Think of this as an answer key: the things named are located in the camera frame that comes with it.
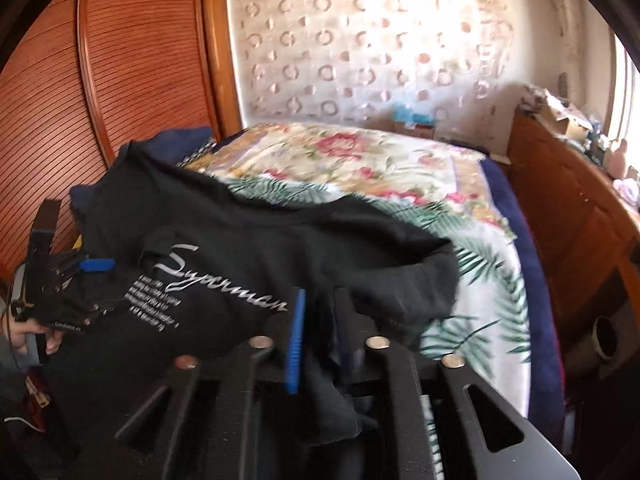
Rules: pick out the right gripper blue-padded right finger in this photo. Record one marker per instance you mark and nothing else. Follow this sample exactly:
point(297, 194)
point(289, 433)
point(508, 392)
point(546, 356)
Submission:
point(441, 415)

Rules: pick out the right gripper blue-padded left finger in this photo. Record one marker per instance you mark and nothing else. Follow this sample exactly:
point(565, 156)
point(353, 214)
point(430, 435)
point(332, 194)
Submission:
point(233, 427)

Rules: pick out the black printed t-shirt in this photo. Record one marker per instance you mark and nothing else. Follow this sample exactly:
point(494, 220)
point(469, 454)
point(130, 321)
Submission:
point(199, 270)

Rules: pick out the folded navy blue clothes stack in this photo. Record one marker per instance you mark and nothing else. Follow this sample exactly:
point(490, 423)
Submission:
point(172, 146)

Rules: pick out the person's left hand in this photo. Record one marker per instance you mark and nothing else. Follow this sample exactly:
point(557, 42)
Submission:
point(29, 343)

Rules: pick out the navy blue blanket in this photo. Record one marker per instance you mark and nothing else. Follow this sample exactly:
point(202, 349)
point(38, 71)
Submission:
point(546, 393)

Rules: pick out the grey waste bin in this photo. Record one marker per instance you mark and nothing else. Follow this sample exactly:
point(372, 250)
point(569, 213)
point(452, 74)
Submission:
point(596, 348)

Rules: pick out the palm leaf print bedspread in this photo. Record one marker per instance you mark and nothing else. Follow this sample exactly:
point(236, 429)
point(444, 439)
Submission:
point(489, 323)

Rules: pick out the long wooden sideboard cabinet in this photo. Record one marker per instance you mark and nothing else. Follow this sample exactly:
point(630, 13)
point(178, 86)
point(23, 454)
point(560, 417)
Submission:
point(587, 237)

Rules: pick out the wooden louvered wardrobe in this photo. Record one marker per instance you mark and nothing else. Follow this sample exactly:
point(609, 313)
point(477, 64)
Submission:
point(91, 75)

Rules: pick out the pink ceramic figurine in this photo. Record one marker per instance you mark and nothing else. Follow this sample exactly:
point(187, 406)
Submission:
point(615, 160)

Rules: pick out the floral quilt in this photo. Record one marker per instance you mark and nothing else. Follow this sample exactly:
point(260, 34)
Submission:
point(391, 166)

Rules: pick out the open cardboard box on cabinet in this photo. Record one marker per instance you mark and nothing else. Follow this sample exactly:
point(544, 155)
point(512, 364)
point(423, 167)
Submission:
point(560, 117)

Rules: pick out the wooden framed window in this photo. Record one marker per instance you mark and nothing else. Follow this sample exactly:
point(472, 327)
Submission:
point(624, 119)

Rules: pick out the blue tissue box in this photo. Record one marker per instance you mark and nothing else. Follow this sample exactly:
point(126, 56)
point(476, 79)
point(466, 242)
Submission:
point(410, 123)

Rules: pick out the sheer circle pattern curtain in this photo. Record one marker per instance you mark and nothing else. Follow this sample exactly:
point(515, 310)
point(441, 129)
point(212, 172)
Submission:
point(364, 62)

